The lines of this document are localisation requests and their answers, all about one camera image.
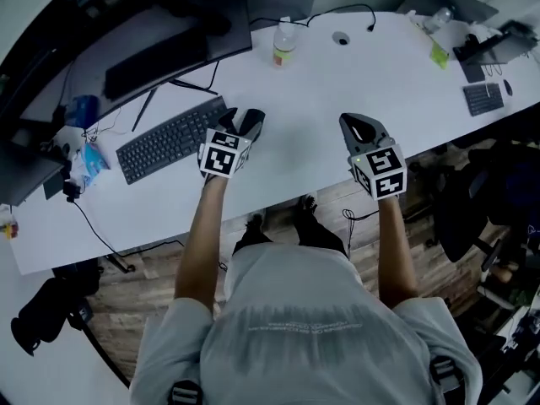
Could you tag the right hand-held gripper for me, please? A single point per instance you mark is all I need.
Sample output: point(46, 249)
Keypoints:
point(381, 171)

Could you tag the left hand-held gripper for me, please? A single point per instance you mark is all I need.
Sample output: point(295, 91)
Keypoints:
point(217, 160)

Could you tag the person's right forearm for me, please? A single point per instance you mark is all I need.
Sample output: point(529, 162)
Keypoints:
point(394, 247)

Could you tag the person's left forearm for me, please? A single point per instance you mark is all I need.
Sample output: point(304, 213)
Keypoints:
point(202, 243)

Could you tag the black monitor on arm stand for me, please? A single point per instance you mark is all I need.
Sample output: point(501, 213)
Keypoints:
point(489, 51)

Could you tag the small dark elongated object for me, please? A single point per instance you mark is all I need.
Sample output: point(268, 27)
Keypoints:
point(508, 87)

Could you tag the clear bottle yellow label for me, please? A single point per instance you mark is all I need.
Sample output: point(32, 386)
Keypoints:
point(284, 44)

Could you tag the person's right shoe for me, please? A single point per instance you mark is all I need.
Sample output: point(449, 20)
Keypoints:
point(307, 203)

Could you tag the person's shoe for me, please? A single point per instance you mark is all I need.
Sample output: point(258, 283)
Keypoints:
point(307, 203)
point(256, 219)

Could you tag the person's left shoe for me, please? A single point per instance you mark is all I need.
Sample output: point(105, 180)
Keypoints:
point(256, 219)

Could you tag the person's black trousers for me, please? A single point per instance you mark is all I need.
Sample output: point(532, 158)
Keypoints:
point(314, 230)

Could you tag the green packet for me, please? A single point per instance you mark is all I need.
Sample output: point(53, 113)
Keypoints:
point(439, 55)

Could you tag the small black keyboard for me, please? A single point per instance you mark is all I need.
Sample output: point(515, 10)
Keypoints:
point(483, 98)

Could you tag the black office chair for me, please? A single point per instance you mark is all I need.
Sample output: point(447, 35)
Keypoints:
point(460, 217)
point(46, 310)

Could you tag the clear plastic bottle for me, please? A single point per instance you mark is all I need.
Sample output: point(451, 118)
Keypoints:
point(439, 18)

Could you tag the large curved black monitor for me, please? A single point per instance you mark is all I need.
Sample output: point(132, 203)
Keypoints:
point(160, 19)

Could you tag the blue tissue packet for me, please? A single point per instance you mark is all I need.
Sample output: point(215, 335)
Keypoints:
point(93, 163)

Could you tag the office chair with navy jacket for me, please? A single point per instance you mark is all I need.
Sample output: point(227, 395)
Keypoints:
point(519, 201)

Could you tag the blue box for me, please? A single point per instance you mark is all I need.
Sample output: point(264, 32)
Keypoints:
point(84, 110)

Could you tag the black desk leg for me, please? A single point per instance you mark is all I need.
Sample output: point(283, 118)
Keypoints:
point(120, 263)

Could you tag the black power adapter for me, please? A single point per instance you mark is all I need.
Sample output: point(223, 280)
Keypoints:
point(71, 190)

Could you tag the person's grey t-shirt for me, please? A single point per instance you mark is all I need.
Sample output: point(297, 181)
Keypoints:
point(316, 331)

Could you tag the small black monitor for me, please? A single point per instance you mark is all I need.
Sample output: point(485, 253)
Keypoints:
point(25, 171)

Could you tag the red and yellow small item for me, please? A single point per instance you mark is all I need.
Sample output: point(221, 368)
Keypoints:
point(9, 228)

